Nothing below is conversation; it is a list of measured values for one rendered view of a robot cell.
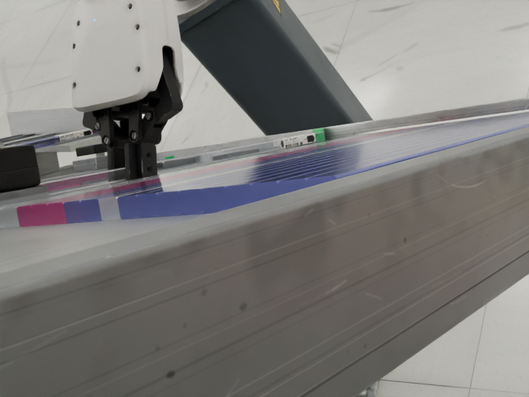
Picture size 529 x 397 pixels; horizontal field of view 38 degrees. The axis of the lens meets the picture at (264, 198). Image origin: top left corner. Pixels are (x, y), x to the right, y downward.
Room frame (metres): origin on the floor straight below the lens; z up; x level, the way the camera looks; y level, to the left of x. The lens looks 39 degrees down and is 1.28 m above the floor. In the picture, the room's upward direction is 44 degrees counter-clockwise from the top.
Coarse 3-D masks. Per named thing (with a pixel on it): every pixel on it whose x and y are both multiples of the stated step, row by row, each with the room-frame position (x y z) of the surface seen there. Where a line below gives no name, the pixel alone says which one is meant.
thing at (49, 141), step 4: (96, 132) 1.11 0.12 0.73; (52, 136) 1.10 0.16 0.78; (56, 136) 1.09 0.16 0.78; (36, 140) 1.08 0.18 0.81; (40, 140) 1.08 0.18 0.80; (44, 140) 1.08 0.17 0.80; (48, 140) 1.08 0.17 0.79; (52, 140) 1.08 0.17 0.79; (56, 140) 1.09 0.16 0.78; (20, 144) 1.07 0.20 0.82; (24, 144) 1.07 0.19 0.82; (32, 144) 1.07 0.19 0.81; (36, 144) 1.07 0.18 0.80; (40, 144) 1.08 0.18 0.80; (44, 144) 1.08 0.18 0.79; (48, 144) 1.08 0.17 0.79; (52, 144) 1.08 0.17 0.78; (36, 148) 1.07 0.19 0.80
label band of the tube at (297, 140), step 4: (292, 136) 0.68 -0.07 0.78; (296, 136) 0.68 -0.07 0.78; (300, 136) 0.68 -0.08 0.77; (304, 136) 0.68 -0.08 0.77; (308, 136) 0.68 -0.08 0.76; (312, 136) 0.69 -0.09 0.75; (284, 140) 0.67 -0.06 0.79; (288, 140) 0.67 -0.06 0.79; (292, 140) 0.67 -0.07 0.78; (296, 140) 0.67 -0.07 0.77; (300, 140) 0.68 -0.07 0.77; (304, 140) 0.68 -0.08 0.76; (308, 140) 0.68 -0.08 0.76; (312, 140) 0.68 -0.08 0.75; (284, 144) 0.66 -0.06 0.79; (288, 144) 0.67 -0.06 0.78; (292, 144) 0.67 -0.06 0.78; (296, 144) 0.67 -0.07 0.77; (300, 144) 0.67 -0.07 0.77; (284, 148) 0.66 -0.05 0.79
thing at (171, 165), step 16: (256, 144) 0.65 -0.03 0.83; (272, 144) 0.66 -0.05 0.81; (176, 160) 0.60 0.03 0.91; (192, 160) 0.60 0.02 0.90; (208, 160) 0.61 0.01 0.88; (224, 160) 0.62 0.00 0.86; (80, 176) 0.55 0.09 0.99; (96, 176) 0.56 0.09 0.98; (112, 176) 0.56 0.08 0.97; (48, 192) 0.54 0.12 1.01; (64, 192) 0.54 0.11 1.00
